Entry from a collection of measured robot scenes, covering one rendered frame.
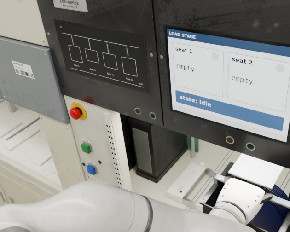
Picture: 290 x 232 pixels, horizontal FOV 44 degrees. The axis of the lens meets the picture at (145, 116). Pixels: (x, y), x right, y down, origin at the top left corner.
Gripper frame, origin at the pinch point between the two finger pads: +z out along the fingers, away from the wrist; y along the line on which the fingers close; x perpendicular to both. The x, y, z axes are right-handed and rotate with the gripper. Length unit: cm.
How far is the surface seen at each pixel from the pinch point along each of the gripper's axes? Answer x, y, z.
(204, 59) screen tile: 37.5, -10.0, -10.1
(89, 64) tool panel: 29, -46, -10
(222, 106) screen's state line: 26.9, -5.5, -10.0
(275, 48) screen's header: 42.5, 4.7, -10.0
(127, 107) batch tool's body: 18.1, -34.1, -10.1
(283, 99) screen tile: 32.3, 7.3, -10.0
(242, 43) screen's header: 42.4, -1.6, -10.1
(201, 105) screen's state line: 25.6, -10.7, -10.1
